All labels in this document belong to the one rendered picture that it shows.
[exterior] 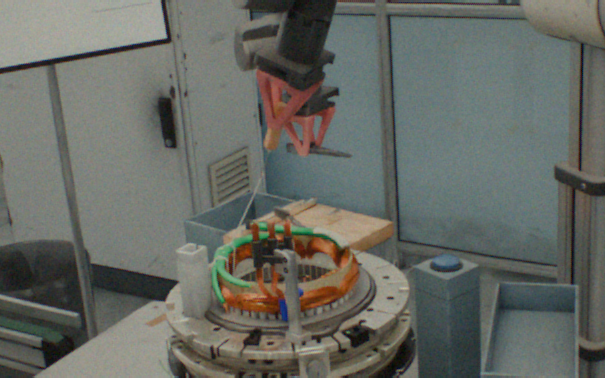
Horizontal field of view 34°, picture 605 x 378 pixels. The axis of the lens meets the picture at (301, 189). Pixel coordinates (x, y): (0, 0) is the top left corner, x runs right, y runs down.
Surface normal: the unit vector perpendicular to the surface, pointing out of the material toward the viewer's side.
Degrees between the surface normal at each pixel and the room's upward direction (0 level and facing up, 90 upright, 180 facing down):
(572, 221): 90
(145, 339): 0
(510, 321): 0
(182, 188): 90
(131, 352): 0
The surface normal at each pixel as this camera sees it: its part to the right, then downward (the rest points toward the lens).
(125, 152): -0.51, 0.32
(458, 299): 0.62, 0.22
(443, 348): -0.78, 0.26
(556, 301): -0.25, 0.34
